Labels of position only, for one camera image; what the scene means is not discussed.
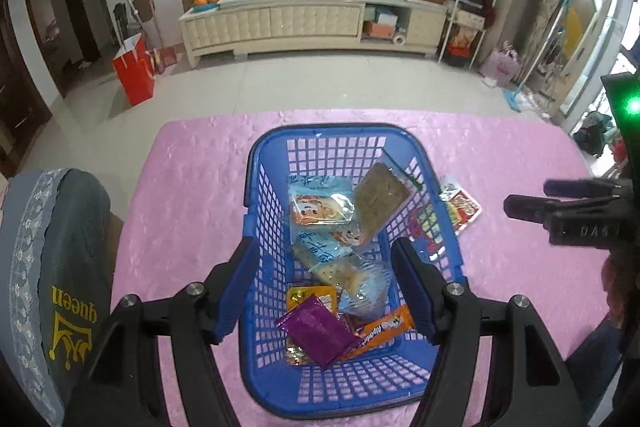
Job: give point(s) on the long cracker packet green ends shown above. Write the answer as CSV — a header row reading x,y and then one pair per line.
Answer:
x,y
382,197

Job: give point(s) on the paper towel roll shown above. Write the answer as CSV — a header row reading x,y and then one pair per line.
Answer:
x,y
398,40

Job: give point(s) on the pink gift bag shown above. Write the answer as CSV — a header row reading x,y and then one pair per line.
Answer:
x,y
500,69

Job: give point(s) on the person's dark clothing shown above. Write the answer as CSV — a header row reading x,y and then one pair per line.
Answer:
x,y
595,372

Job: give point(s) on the white metal rack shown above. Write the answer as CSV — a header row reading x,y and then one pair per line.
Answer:
x,y
470,7

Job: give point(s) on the grey crown print chair cover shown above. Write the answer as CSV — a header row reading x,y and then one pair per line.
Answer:
x,y
55,257

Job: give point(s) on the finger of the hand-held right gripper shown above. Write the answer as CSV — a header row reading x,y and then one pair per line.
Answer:
x,y
580,188
575,219

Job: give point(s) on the pink quilted mat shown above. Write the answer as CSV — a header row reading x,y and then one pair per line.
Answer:
x,y
190,187

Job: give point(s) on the person's right hand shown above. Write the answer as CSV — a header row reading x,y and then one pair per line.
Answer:
x,y
622,287

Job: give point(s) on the arched standing mirror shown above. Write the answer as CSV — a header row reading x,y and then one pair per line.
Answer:
x,y
585,37

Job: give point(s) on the cream tv cabinet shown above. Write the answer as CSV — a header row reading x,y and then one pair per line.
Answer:
x,y
300,24

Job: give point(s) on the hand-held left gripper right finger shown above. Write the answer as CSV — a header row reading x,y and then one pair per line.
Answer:
x,y
415,292

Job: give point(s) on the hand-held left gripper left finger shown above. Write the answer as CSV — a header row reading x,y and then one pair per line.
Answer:
x,y
237,292

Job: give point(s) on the clear square cracker packet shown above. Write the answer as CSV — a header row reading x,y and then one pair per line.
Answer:
x,y
335,269

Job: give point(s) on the light blue clear cracker packet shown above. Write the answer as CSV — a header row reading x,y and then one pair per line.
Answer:
x,y
367,289

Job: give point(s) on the red snack packet clear end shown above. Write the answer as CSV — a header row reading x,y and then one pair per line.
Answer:
x,y
462,207

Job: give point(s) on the purple snack packet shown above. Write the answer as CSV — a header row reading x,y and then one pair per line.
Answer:
x,y
315,332

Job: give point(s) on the light blue cartoon snack packet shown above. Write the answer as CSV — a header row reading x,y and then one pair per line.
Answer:
x,y
320,207
325,242

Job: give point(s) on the long orange snack packet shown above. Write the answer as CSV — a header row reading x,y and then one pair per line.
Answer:
x,y
385,327

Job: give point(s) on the red paper bag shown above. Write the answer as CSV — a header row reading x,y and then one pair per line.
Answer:
x,y
134,74

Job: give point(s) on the orange red chips packet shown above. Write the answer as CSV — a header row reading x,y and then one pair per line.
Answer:
x,y
310,299

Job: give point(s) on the blue plastic basket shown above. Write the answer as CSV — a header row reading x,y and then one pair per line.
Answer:
x,y
350,382

